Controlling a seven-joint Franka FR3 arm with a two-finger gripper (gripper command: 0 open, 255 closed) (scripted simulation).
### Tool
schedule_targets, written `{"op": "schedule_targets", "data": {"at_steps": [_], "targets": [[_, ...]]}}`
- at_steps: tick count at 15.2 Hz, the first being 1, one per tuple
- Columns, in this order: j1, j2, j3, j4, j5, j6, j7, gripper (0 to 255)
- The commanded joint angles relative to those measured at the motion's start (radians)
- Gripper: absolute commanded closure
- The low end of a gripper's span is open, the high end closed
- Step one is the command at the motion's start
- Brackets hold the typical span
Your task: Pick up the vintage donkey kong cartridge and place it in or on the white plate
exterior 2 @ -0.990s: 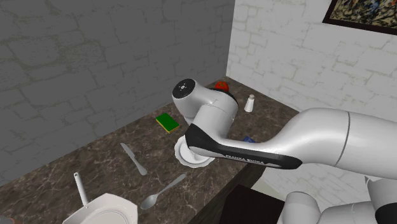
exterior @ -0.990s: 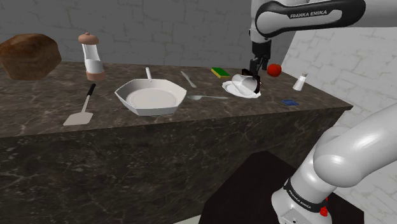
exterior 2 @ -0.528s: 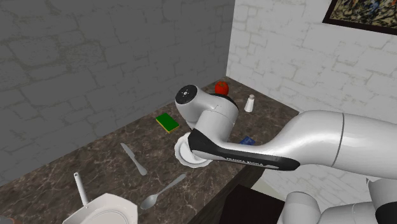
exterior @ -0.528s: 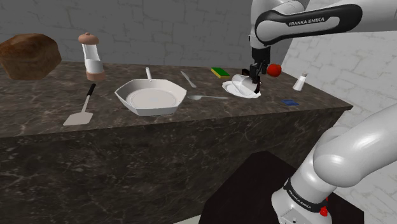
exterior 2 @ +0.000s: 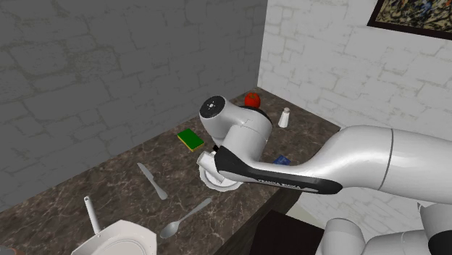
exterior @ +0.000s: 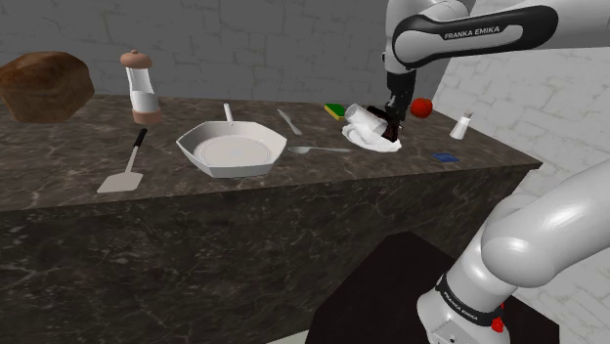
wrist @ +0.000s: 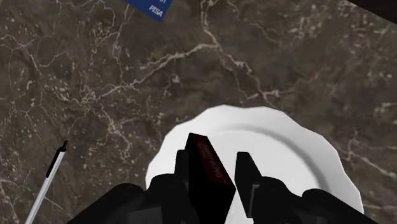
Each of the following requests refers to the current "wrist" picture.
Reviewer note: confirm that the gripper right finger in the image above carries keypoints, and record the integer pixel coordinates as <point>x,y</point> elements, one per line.
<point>273,198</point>

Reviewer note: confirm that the white pen with black clip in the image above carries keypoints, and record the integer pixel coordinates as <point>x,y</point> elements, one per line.
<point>46,183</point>

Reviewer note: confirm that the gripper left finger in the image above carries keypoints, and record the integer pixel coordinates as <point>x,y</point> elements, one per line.
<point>164,192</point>

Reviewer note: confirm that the dark red box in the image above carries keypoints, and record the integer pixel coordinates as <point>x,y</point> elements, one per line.
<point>208,180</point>

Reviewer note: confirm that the white scalloped plate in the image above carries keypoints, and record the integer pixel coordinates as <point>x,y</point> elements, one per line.
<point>279,145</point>

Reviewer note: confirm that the blue card with white lettering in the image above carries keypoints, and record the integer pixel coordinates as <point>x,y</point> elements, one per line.
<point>152,7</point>

